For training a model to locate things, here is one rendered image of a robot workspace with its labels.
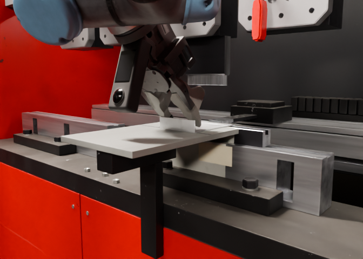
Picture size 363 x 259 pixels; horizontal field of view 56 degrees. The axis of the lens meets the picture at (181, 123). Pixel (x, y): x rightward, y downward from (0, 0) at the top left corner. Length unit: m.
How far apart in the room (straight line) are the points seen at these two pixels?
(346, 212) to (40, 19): 0.53
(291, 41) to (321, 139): 0.43
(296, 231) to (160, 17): 0.36
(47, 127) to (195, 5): 0.90
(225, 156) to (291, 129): 0.27
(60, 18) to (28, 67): 1.02
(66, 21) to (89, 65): 1.15
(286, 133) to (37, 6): 0.65
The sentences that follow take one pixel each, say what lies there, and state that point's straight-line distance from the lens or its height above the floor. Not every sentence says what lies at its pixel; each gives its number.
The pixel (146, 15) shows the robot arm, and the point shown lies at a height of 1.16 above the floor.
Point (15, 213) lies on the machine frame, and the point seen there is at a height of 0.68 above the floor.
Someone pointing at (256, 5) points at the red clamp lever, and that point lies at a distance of 0.57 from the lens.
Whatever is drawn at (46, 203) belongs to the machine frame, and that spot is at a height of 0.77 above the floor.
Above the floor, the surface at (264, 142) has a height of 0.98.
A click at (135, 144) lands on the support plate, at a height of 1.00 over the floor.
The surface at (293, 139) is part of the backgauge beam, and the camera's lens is 0.87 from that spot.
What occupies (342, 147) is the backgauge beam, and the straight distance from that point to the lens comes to 0.84.
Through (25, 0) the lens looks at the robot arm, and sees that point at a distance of 0.41.
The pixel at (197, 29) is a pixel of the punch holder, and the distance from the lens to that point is 0.67.
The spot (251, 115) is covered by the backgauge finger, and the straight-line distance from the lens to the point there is 0.84.
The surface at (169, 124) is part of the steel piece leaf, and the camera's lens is 0.63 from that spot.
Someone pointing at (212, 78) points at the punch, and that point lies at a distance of 0.70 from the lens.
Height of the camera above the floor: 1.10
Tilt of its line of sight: 8 degrees down
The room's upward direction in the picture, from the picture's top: straight up
